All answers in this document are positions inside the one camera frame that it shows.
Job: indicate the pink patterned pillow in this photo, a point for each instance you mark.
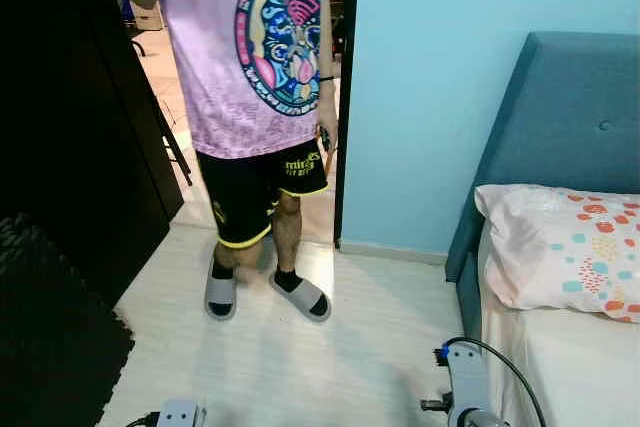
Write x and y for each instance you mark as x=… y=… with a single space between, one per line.
x=560 y=247

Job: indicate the pale skirting board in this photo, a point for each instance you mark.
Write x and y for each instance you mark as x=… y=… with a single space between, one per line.
x=400 y=252

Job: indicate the grey slide slipper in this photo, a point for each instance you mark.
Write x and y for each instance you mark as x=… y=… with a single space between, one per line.
x=305 y=297
x=220 y=297

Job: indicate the teal fabric headboard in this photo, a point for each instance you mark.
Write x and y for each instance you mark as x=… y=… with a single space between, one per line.
x=560 y=117

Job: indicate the black foam floor mat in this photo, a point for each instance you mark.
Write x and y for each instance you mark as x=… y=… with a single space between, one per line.
x=50 y=347

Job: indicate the person in pink shirt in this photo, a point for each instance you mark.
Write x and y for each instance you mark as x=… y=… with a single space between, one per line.
x=230 y=47

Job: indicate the black wardrobe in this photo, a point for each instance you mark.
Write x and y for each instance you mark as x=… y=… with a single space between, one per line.
x=70 y=97

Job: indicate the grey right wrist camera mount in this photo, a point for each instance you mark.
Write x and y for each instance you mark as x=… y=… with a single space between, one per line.
x=468 y=377

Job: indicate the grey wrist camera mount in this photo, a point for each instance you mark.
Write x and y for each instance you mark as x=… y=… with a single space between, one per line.
x=180 y=414
x=468 y=377

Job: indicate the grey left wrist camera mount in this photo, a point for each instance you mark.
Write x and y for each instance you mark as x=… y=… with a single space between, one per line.
x=180 y=414

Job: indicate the black door frame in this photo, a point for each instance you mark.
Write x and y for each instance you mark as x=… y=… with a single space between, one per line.
x=345 y=97

